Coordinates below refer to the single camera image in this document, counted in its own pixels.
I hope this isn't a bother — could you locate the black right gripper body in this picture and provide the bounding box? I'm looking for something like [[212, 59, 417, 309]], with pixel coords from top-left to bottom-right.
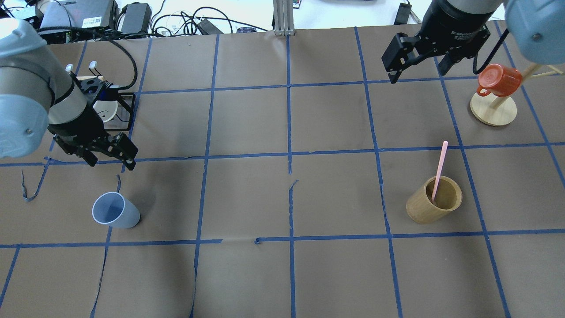
[[406, 0, 490, 63]]

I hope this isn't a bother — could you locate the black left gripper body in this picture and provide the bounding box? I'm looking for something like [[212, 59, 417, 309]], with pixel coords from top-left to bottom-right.
[[48, 106, 119, 160]]

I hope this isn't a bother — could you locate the light blue plastic cup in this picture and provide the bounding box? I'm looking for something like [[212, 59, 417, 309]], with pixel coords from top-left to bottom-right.
[[91, 192, 141, 229]]

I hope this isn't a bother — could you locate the pink chopstick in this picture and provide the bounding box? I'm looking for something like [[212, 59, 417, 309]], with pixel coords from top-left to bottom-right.
[[430, 140, 449, 205]]

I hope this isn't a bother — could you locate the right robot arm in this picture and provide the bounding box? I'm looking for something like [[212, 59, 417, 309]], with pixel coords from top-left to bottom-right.
[[381, 0, 565, 84]]

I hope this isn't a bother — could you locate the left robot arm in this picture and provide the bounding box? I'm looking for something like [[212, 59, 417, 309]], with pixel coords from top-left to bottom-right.
[[0, 18, 139, 170]]

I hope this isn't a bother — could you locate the white cup on rack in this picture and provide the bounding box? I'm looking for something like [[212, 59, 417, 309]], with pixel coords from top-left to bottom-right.
[[93, 100, 119, 123]]

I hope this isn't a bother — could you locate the bamboo chopstick holder cup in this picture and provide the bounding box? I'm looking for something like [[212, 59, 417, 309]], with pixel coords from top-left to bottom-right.
[[406, 176, 463, 224]]

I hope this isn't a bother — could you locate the red mug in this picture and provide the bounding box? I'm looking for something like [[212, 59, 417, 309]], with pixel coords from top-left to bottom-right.
[[476, 63, 523, 97]]

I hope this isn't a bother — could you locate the grey electronics box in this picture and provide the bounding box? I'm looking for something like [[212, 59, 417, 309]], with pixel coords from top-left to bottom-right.
[[41, 0, 119, 30]]

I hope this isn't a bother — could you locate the black power adapter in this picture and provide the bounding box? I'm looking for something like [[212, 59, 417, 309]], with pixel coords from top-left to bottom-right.
[[119, 3, 152, 34]]

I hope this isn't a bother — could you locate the black wire cup rack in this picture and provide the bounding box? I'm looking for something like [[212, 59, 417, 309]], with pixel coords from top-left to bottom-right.
[[76, 76, 136, 132]]

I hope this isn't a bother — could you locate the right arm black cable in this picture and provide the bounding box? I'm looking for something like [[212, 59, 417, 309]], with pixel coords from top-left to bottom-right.
[[472, 27, 510, 75]]

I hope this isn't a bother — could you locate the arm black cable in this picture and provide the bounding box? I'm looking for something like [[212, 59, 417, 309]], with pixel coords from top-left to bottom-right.
[[472, 27, 510, 75], [38, 27, 138, 91]]

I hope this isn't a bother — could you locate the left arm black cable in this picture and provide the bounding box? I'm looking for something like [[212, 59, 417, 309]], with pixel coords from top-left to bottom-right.
[[38, 27, 138, 91]]

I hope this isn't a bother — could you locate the aluminium frame post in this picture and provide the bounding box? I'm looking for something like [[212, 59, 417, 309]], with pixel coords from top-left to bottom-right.
[[273, 0, 295, 36]]

